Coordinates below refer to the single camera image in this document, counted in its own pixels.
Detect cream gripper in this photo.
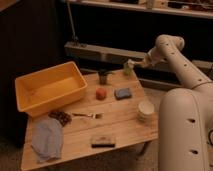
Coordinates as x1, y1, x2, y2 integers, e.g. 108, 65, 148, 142
127, 54, 152, 68

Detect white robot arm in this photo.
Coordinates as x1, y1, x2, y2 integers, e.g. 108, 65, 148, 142
128, 35, 213, 171

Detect green plastic cup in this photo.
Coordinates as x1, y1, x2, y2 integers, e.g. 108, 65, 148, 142
123, 66, 133, 76

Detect dark metal cup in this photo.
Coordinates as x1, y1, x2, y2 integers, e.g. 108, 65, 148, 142
98, 70, 111, 85

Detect blue sponge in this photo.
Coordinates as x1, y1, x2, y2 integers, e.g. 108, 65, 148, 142
114, 88, 132, 100

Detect red block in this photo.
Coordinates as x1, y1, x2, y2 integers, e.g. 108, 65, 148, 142
96, 88, 107, 100

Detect wooden table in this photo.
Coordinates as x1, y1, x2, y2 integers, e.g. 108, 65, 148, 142
21, 70, 158, 171

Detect metal fork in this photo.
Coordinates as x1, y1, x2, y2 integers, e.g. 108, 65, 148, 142
72, 113, 102, 119

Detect dark brown wooden block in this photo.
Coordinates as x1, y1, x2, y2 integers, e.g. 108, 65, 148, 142
91, 135, 116, 148

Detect brown grape bunch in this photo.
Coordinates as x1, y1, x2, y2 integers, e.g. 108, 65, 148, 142
49, 111, 72, 126

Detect yellow plastic bin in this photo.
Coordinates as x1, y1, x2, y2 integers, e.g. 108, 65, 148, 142
15, 62, 87, 118

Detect blue-grey cloth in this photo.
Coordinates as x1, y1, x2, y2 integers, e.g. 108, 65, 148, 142
31, 118, 63, 163

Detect long shelf rail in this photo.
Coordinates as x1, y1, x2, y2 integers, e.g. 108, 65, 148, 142
64, 42, 213, 79

